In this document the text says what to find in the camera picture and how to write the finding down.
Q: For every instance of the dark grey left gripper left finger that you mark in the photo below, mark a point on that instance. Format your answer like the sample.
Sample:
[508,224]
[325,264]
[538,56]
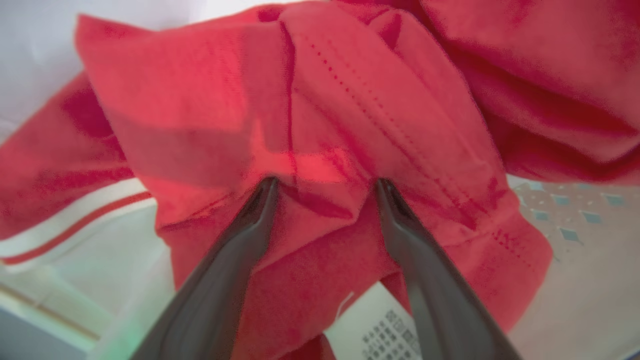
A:
[215,290]

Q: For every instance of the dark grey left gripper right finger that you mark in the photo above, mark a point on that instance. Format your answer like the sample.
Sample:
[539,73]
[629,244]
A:
[440,300]

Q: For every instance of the red garment with white stripes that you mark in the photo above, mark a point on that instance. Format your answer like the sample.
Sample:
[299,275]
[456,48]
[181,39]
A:
[350,110]

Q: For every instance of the white perforated laundry basket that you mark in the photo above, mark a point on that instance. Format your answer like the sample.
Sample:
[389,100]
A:
[580,280]

